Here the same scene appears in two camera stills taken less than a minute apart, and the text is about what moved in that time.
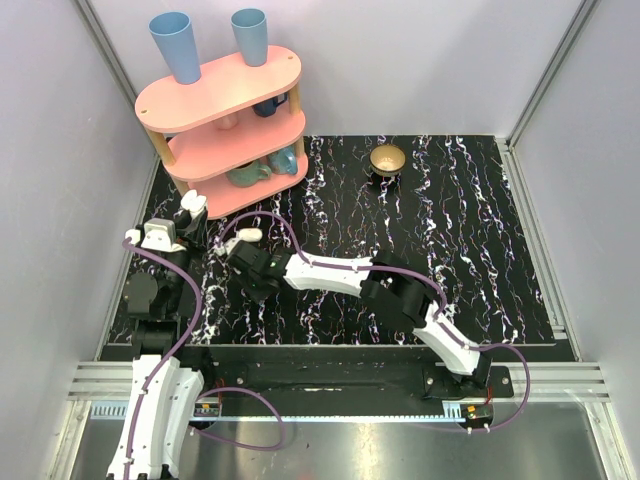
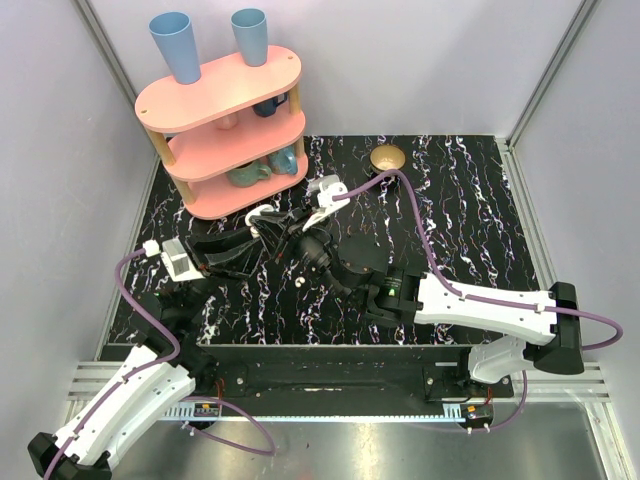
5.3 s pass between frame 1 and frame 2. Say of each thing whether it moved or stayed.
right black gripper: moved
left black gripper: moved
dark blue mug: stayed
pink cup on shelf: stayed
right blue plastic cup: stayed
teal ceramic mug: stayed
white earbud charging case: moved
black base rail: stayed
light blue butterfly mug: stayed
